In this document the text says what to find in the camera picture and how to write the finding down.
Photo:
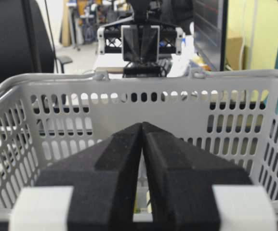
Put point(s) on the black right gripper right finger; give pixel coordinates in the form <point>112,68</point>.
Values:
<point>194,190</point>

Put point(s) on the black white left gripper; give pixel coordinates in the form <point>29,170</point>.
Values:
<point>141,42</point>

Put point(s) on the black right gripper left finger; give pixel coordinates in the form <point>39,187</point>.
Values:
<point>93,190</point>

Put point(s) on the grey plastic shopping basket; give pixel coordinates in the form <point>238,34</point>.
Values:
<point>45,118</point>

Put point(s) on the dark monitor screen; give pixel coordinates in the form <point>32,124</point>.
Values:
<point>210,29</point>

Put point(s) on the cardboard box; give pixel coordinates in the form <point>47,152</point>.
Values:
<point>232,51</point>

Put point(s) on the black office chair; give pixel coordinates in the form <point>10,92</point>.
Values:
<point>15,51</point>

